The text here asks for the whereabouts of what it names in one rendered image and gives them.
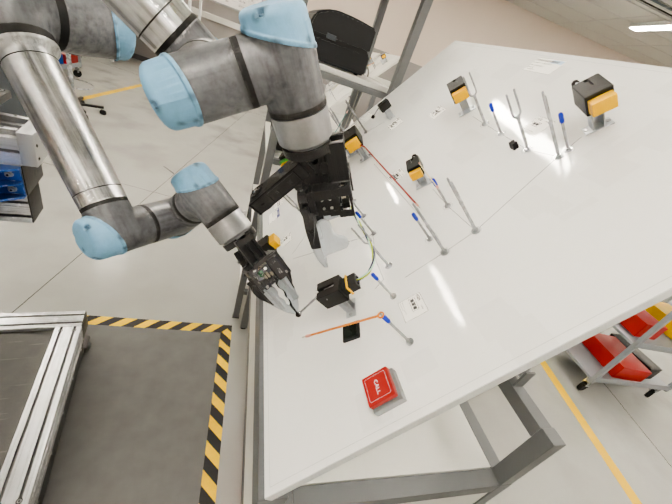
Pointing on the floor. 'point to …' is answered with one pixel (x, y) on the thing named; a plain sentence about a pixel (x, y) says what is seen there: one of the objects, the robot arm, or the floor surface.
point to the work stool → (79, 88)
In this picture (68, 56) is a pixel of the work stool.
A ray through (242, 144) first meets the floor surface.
